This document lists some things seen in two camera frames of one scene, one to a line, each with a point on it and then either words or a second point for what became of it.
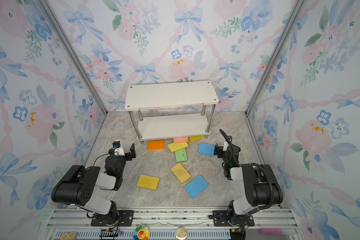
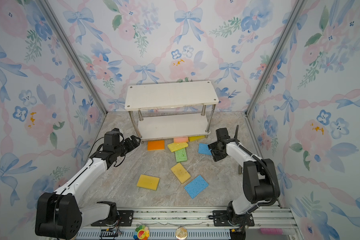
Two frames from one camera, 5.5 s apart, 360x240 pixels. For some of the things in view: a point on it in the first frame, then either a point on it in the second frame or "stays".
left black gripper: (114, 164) → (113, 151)
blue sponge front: (196, 187) stays
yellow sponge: (180, 173) stays
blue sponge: (206, 149) stays
